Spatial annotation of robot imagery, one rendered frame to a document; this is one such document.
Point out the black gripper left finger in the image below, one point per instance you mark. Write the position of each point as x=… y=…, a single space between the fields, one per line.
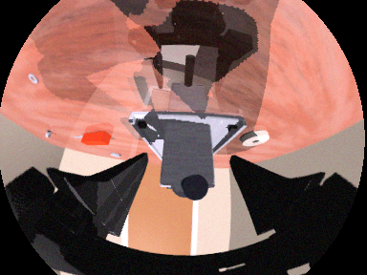
x=108 y=195

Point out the black ring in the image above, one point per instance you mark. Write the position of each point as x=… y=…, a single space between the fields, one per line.
x=181 y=194

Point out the blue-grey metal shaft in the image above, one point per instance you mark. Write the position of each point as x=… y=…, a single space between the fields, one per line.
x=194 y=187

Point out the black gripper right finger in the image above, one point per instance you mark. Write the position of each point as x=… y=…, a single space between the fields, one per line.
x=269 y=196

